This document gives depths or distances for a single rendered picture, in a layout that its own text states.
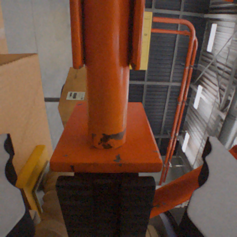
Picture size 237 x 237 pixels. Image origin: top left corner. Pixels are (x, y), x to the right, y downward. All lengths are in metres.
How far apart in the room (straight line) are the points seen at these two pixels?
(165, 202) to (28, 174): 0.19
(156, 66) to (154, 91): 1.61
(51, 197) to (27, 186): 0.06
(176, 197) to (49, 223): 0.12
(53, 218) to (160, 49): 10.93
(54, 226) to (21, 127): 0.15
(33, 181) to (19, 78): 0.15
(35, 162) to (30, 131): 0.05
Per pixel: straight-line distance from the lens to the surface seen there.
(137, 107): 0.15
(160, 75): 11.39
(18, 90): 0.28
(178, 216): 0.32
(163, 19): 7.85
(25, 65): 0.30
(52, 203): 0.21
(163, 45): 11.04
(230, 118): 6.42
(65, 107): 1.54
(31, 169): 0.29
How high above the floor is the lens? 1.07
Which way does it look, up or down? 3 degrees up
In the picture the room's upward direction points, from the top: 91 degrees clockwise
